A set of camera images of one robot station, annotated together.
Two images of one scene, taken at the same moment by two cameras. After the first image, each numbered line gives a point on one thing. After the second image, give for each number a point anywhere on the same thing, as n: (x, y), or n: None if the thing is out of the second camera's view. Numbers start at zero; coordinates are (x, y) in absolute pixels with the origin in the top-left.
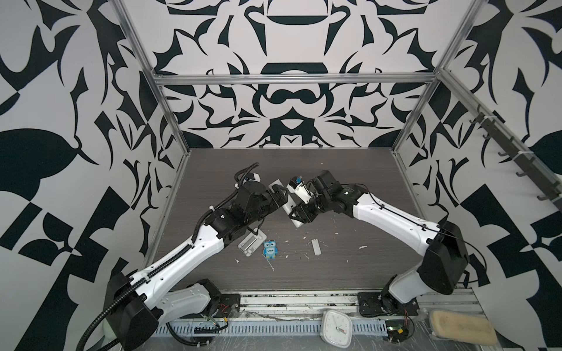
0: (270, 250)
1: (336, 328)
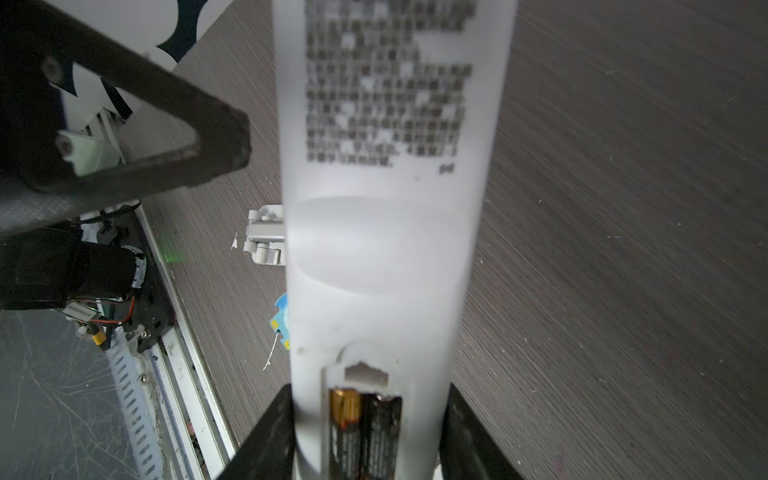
0: (279, 320)
1: None
